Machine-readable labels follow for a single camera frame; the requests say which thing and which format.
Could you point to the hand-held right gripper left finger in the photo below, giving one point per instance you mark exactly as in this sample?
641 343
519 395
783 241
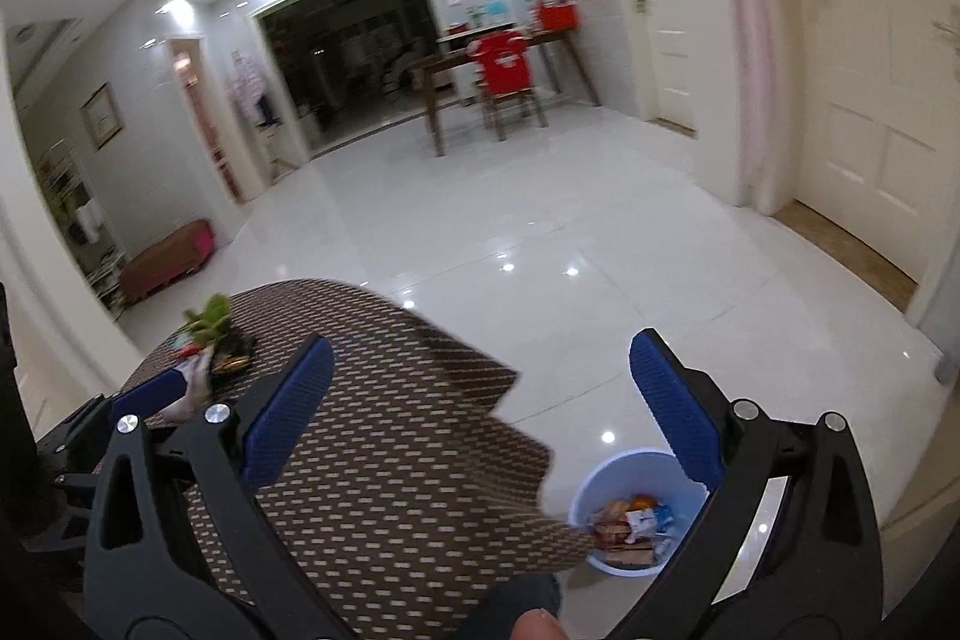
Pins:
289 415

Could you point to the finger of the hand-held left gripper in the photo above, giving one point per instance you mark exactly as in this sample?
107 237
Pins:
79 421
150 392

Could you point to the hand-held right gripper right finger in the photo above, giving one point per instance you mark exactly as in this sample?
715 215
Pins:
675 415

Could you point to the blue plastic bin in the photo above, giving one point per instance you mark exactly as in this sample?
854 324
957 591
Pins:
592 482

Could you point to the person's right hand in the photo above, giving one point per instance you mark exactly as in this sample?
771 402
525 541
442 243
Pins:
536 626

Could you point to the small red and white packet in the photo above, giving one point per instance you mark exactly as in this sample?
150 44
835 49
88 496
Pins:
184 350

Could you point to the dark snack packet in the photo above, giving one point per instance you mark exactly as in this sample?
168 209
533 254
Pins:
234 356

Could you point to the green potted plant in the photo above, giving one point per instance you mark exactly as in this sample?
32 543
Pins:
210 317

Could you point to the round table with dotted cloth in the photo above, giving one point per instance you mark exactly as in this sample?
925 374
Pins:
390 445

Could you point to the brown bench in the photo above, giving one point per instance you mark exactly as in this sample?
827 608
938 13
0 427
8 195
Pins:
169 257

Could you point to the person's leg in jeans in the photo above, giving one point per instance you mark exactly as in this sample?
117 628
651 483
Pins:
517 591

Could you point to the coat stand with clothes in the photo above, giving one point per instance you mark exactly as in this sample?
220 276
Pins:
251 85

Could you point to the white panelled door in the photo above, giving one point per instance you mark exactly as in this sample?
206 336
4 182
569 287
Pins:
870 145

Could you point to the pink curtain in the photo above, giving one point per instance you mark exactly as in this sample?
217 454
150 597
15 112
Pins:
757 85

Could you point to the wooden chair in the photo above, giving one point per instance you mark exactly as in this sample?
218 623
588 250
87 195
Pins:
517 108

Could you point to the light sofa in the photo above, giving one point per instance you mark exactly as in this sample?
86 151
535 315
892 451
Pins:
397 74

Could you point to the white sideboard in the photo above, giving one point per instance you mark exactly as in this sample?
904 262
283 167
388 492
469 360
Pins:
457 74

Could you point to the wooden dining table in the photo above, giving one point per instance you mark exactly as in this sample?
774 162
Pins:
442 63

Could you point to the red shirt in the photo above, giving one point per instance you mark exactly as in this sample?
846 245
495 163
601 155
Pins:
502 63

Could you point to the red bag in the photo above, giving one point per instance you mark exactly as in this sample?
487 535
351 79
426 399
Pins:
559 14

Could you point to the light blue box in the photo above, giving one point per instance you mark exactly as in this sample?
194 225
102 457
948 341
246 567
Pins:
493 12

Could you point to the small framed wall picture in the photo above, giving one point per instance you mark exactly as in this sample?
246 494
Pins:
100 115

